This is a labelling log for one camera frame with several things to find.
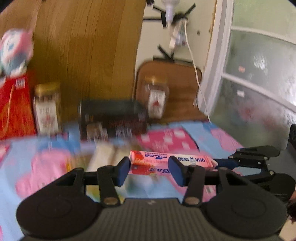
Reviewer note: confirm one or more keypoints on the pecan jar gold lid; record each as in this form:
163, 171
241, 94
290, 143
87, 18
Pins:
157, 93

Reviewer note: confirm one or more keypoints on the cashew jar gold lid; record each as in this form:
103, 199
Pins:
47, 108

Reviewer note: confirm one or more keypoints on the window frame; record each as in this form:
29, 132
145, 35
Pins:
248, 86

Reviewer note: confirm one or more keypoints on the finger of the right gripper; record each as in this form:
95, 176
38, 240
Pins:
225, 163

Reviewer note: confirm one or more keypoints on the pink blue plush toy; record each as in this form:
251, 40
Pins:
17, 49

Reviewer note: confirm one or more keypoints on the brown seat cushion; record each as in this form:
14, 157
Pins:
182, 85

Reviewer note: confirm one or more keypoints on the red gift bag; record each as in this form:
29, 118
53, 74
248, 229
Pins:
17, 115

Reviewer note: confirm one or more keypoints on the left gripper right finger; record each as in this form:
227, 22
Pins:
194, 178

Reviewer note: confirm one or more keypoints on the cartoon pig bed sheet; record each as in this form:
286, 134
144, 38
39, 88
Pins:
29, 164

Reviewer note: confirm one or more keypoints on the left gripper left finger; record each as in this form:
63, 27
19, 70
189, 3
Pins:
107, 178

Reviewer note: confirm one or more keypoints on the white power strip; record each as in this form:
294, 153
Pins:
177, 34

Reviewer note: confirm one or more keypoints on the wooden headboard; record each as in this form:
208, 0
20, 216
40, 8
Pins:
89, 47

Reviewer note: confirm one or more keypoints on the black wool product box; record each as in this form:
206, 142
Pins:
104, 119

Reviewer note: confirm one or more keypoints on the white light bulb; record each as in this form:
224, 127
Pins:
170, 9

